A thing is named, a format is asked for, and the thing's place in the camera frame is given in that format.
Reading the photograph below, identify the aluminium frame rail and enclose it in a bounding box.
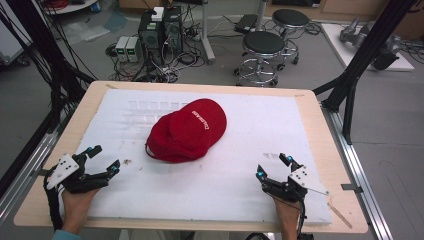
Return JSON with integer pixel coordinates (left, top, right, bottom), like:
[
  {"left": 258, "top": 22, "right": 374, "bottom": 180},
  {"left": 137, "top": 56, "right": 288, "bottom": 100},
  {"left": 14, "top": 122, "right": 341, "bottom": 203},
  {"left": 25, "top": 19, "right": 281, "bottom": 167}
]
[
  {"left": 320, "top": 103, "right": 395, "bottom": 240},
  {"left": 0, "top": 106, "right": 73, "bottom": 228}
]

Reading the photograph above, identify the thin wooden stick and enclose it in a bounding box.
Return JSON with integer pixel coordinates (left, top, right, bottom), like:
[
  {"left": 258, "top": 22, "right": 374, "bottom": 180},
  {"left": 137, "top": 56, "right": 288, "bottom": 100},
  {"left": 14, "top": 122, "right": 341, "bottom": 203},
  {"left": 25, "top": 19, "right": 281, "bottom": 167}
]
[{"left": 327, "top": 201, "right": 354, "bottom": 230}]

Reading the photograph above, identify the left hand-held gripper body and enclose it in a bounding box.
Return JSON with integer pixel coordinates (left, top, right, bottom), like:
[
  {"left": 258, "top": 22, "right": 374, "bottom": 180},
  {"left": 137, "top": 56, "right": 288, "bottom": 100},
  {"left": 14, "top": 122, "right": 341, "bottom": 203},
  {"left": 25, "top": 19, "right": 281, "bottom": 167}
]
[{"left": 45, "top": 152, "right": 111, "bottom": 195}]

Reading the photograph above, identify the white foam mat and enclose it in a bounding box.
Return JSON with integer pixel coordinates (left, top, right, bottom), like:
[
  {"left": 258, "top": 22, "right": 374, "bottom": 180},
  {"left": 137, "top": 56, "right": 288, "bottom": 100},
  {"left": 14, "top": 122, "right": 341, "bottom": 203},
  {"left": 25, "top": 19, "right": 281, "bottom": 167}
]
[{"left": 57, "top": 88, "right": 333, "bottom": 226}]

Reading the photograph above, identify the white box on tower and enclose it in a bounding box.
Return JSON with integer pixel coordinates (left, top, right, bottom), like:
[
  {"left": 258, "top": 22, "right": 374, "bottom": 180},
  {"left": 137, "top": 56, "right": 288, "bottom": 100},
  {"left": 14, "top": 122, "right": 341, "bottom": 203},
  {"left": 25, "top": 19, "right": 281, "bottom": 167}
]
[{"left": 151, "top": 6, "right": 166, "bottom": 22}]

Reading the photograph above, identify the tangle of floor cables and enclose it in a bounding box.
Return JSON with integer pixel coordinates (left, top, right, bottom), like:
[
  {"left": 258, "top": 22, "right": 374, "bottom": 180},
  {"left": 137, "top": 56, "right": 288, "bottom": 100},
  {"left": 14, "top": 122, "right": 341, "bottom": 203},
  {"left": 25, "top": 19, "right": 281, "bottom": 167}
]
[{"left": 105, "top": 6, "right": 241, "bottom": 84}]

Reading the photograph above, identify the black computer tower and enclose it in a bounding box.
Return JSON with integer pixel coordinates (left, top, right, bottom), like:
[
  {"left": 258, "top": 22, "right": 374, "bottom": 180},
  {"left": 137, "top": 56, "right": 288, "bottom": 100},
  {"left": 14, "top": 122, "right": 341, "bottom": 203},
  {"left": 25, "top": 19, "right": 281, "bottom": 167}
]
[
  {"left": 137, "top": 9, "right": 165, "bottom": 66},
  {"left": 162, "top": 5, "right": 185, "bottom": 56}
]

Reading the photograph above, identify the red baseball cap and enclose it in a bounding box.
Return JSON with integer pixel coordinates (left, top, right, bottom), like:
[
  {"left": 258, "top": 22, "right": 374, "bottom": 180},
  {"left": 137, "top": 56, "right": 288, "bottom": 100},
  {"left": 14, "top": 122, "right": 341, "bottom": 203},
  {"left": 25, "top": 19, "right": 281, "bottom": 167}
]
[{"left": 144, "top": 97, "right": 229, "bottom": 164}]

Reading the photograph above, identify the grey bench power supply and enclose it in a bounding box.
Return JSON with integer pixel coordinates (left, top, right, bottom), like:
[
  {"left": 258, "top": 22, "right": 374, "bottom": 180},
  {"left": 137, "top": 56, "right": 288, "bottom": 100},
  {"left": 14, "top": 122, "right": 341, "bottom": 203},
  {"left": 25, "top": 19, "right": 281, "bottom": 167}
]
[
  {"left": 114, "top": 35, "right": 130, "bottom": 63},
  {"left": 125, "top": 35, "right": 143, "bottom": 64}
]

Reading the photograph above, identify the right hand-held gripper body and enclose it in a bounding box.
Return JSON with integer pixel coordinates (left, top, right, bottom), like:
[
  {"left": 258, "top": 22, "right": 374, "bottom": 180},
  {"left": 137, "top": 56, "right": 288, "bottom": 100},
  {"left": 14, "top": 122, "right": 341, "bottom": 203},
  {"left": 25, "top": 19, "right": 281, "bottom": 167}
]
[{"left": 261, "top": 165, "right": 330, "bottom": 204}]

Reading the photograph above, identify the black round stool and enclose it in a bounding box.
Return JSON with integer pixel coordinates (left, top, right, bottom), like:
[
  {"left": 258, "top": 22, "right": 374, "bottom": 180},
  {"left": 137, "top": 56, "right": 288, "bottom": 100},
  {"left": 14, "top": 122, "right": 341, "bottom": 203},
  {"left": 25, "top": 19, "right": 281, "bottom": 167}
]
[
  {"left": 233, "top": 30, "right": 287, "bottom": 88},
  {"left": 271, "top": 8, "right": 311, "bottom": 72}
]

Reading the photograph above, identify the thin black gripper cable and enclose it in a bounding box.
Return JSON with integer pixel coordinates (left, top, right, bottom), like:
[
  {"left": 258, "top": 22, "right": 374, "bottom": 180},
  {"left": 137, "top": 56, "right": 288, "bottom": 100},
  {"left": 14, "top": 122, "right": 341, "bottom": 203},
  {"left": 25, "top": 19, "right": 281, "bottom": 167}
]
[{"left": 273, "top": 196, "right": 308, "bottom": 240}]

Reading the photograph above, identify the black metal frame stand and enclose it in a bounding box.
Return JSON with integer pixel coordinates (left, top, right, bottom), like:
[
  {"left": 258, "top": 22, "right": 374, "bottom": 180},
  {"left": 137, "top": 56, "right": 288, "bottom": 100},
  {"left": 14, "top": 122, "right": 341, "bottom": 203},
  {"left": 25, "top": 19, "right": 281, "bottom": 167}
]
[
  {"left": 312, "top": 0, "right": 419, "bottom": 145},
  {"left": 0, "top": 0, "right": 98, "bottom": 198}
]

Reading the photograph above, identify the grey metal desk leg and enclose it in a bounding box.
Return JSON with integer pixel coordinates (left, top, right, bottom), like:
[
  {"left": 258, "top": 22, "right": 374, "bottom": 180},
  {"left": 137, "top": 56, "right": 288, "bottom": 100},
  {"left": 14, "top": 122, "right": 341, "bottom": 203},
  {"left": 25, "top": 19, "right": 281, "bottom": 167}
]
[{"left": 199, "top": 0, "right": 217, "bottom": 65}]

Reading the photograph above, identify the person's left hand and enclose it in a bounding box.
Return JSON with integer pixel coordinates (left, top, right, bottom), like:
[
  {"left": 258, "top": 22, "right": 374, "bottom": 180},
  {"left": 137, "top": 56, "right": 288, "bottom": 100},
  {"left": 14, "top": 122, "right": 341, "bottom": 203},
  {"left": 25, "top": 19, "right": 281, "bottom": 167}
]
[{"left": 60, "top": 187, "right": 101, "bottom": 235}]

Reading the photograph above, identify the white floor board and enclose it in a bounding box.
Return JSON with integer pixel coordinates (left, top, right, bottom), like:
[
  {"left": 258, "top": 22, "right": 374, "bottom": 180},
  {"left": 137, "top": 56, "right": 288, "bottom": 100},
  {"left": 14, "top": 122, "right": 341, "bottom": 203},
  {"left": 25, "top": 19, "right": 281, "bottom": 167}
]
[{"left": 320, "top": 22, "right": 416, "bottom": 72}]

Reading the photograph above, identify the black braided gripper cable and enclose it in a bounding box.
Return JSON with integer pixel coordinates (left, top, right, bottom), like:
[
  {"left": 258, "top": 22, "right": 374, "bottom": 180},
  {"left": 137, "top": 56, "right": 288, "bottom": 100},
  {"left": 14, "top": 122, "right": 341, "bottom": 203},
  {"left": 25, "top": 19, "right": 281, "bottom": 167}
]
[{"left": 42, "top": 169, "right": 65, "bottom": 232}]

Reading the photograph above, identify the person's right hand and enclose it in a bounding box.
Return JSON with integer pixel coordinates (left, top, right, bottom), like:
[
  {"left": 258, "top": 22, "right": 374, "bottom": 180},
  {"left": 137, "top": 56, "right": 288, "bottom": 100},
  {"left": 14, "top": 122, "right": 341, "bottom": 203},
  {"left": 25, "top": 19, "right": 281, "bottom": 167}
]
[{"left": 270, "top": 195, "right": 302, "bottom": 234}]

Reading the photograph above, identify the grey metal table bracket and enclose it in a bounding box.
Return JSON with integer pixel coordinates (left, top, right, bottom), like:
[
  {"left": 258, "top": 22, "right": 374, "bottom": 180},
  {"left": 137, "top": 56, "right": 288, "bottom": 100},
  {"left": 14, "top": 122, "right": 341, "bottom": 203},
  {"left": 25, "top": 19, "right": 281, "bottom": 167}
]
[
  {"left": 340, "top": 182, "right": 364, "bottom": 195},
  {"left": 30, "top": 168, "right": 52, "bottom": 178}
]

